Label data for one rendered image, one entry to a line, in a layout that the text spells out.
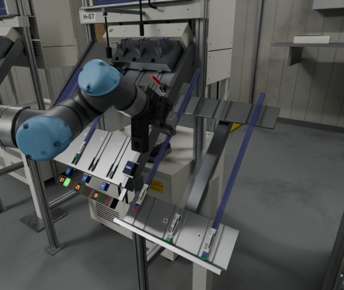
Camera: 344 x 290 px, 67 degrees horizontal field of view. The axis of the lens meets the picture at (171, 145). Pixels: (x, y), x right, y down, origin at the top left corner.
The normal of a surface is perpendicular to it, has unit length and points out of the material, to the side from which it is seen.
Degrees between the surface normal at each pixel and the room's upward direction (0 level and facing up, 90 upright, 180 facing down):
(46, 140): 90
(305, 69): 90
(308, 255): 0
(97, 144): 44
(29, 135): 90
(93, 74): 55
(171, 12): 90
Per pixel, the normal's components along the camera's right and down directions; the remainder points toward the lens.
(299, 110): -0.59, 0.32
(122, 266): -0.01, -0.92
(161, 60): -0.40, -0.43
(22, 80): 0.80, 0.22
